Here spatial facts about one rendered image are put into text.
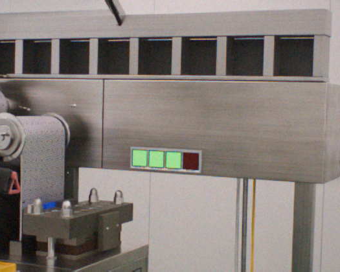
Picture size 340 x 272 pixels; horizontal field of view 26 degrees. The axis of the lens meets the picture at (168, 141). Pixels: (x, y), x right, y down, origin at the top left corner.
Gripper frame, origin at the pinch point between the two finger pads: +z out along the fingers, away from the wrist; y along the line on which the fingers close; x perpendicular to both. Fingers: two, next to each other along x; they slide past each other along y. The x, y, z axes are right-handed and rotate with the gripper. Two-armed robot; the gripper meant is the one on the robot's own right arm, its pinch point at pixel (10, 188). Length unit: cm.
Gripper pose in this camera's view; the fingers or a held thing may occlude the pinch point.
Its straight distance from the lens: 220.5
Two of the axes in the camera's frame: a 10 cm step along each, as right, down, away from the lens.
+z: 3.6, 4.0, 8.4
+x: 2.4, -9.1, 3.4
